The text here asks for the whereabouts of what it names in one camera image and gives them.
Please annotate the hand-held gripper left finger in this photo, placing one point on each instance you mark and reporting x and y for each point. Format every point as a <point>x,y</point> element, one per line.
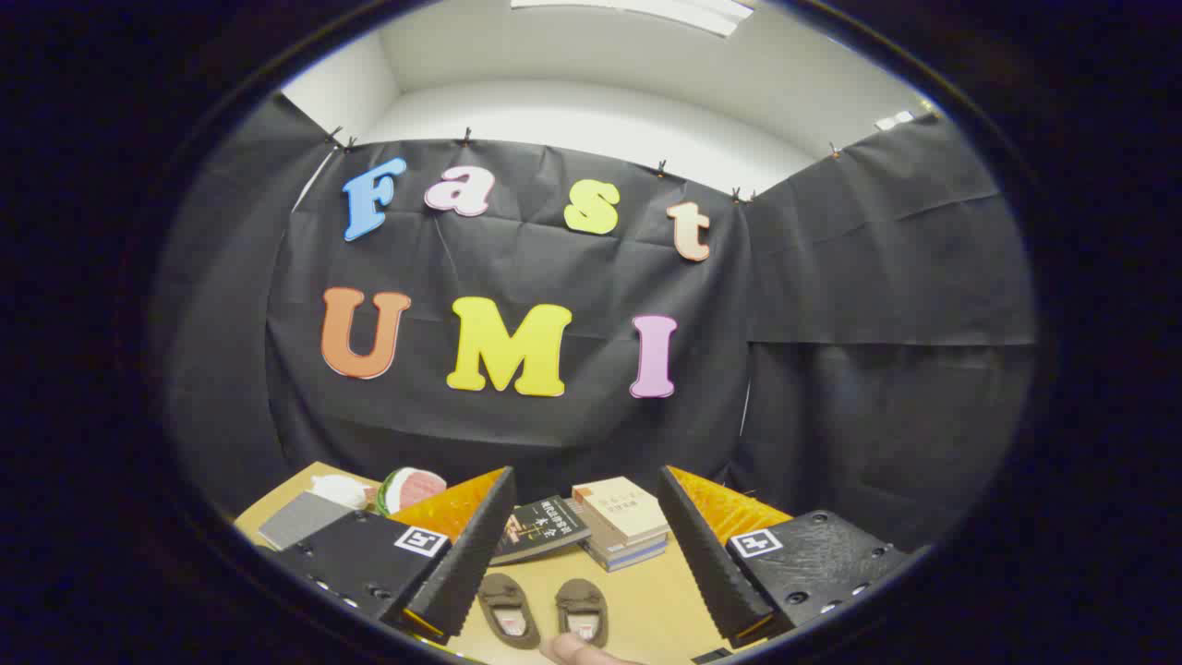
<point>462,573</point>

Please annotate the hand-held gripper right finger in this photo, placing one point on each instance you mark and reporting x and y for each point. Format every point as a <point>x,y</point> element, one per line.
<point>706,563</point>

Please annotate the brown fuzzy shoe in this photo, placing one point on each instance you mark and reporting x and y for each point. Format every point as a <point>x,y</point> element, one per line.
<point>506,605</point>
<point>582,600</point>

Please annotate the foldable fabric storage box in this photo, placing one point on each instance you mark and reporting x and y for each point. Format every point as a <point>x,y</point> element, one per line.
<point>300,519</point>

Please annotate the blue cover book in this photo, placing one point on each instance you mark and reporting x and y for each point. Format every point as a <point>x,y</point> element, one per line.
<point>628,557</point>

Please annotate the black cover book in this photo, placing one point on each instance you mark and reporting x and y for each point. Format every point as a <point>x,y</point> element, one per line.
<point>545,526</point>

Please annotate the watermelon slice plush toy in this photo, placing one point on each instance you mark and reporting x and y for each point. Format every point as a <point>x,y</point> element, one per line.
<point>416,487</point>

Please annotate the white plush toy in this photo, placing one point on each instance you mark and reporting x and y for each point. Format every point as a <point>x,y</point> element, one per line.
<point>340,489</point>

